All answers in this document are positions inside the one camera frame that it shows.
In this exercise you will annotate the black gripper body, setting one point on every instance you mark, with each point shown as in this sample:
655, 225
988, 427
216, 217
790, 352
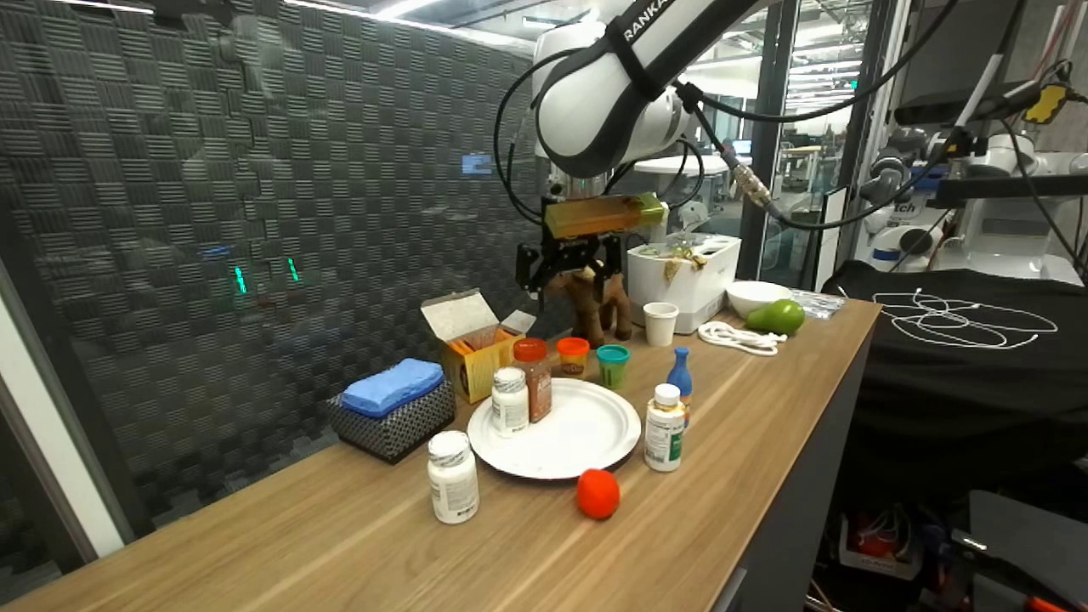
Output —
571, 257

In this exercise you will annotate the brown spice bottle orange cap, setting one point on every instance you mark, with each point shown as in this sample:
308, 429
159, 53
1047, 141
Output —
534, 393

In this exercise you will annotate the small white pill bottle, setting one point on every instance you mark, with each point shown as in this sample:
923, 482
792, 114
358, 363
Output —
507, 404

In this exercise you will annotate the orange plush ball toy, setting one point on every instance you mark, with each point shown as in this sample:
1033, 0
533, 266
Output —
595, 495

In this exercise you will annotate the large white pill bottle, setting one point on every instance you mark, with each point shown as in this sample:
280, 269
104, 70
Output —
452, 486

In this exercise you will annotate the brown moose plush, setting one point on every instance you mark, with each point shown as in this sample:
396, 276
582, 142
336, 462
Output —
595, 317

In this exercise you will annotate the white round plate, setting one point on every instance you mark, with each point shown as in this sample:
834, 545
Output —
582, 435

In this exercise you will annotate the white paper cup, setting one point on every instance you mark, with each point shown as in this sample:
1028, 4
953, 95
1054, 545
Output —
660, 326

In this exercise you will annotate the teal lid putty tub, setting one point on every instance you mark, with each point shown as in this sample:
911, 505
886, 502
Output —
613, 363

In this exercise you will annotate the dried brown plant stems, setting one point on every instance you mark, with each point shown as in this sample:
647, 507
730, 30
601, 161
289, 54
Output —
684, 261

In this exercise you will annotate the white planter appliance with lamp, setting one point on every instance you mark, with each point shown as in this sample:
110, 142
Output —
701, 290

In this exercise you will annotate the yellow cardboard box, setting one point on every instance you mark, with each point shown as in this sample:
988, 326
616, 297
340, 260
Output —
480, 361

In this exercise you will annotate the small blue bottle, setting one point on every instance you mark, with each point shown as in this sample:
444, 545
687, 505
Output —
681, 375

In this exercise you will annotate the white bowl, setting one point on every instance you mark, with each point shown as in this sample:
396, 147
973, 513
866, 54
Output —
753, 293

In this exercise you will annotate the white bottle green label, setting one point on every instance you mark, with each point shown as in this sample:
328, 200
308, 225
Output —
665, 435

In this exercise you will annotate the blue folded cloth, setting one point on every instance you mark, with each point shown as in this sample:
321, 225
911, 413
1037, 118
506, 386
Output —
391, 386

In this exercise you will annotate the green fruit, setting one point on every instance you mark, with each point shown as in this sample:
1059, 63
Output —
781, 317

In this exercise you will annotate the grey woven basket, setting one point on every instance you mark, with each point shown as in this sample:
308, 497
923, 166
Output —
391, 429

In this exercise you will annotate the white lab equipment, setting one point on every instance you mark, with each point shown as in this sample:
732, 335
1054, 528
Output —
905, 242

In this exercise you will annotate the black draped table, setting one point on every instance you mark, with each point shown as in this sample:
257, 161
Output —
964, 394

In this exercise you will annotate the red white box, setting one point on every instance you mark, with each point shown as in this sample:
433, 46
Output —
880, 545

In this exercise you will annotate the tan wrist camera box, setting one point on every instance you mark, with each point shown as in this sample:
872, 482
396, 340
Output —
601, 216

